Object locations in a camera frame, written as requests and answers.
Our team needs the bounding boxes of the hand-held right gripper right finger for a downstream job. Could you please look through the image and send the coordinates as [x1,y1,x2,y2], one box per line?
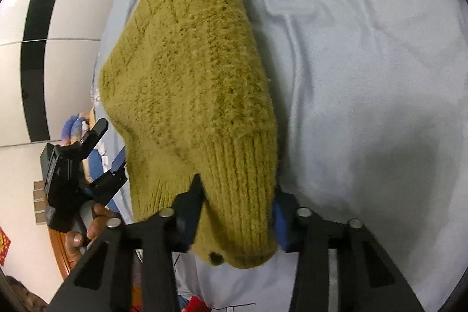
[272,192,425,312]

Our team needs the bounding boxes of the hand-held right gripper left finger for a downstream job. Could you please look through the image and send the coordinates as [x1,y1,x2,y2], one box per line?
[47,183,206,312]

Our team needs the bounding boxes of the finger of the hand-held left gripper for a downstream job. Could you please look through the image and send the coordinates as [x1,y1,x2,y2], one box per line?
[90,147,128,206]
[78,118,109,161]

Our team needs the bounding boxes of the olive green knitted sweater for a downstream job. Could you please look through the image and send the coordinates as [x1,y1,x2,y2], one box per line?
[99,0,281,269]

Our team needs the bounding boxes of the person's left hand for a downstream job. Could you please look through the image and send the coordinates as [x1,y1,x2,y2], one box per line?
[64,204,115,261]

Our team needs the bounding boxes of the brown wooden headboard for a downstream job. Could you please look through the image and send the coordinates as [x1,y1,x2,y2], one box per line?
[47,228,74,280]

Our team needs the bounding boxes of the red cloth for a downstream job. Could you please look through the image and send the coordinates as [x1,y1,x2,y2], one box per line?
[185,295,213,312]

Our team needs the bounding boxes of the dark brown patterned cloth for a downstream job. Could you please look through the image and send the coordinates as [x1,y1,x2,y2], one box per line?
[4,275,49,312]

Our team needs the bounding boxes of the white wardrobe with black stripe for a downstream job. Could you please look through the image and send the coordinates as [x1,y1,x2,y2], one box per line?
[0,0,147,152]

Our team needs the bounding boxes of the light blue floral bed sheet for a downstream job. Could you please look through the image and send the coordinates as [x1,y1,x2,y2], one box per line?
[88,0,463,312]

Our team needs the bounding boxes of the white wall socket row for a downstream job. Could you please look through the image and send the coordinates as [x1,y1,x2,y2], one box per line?
[33,180,48,225]

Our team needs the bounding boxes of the red wall decoration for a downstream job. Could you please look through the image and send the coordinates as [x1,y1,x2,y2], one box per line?
[0,225,11,266]

